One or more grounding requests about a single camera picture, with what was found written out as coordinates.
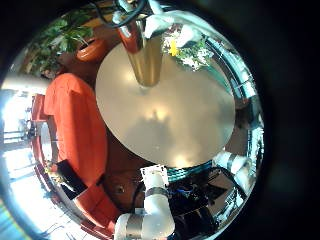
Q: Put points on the flower bouquet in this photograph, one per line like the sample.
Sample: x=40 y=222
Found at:
x=191 y=56

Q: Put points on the gold cylindrical vase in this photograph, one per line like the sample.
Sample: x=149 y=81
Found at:
x=146 y=63

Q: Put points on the red cylindrical object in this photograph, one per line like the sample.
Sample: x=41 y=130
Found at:
x=130 y=38

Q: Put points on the potted plant in orange pot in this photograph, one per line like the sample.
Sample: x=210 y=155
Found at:
x=90 y=50

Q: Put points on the orange sofa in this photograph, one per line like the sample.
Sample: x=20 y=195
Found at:
x=76 y=126

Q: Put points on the black equipment under table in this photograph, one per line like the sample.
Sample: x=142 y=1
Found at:
x=196 y=203

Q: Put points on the red chair frame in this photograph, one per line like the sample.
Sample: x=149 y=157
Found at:
x=37 y=108

